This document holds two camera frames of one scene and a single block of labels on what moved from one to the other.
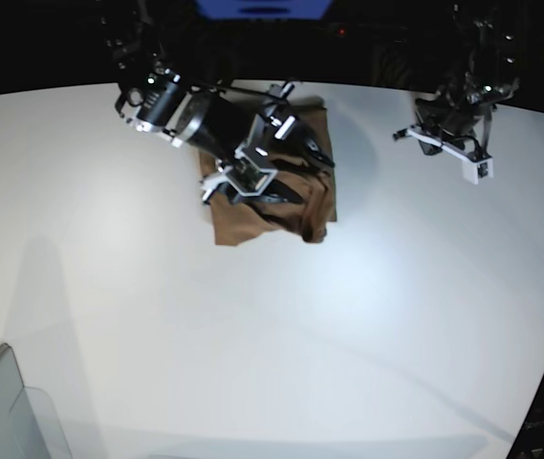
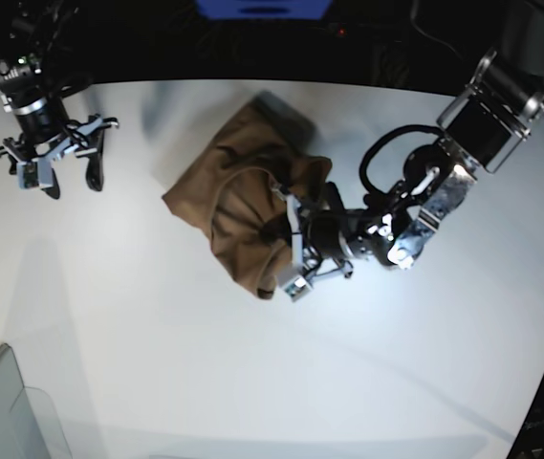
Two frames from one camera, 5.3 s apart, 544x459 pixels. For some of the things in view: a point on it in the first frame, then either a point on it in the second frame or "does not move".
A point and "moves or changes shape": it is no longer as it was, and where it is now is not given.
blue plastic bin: (266, 10) does not move
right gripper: (449, 121) → (318, 238)
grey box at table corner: (8, 420) does not move
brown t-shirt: (235, 222) moves or changes shape
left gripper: (270, 134) → (35, 162)
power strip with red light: (374, 31) does not move
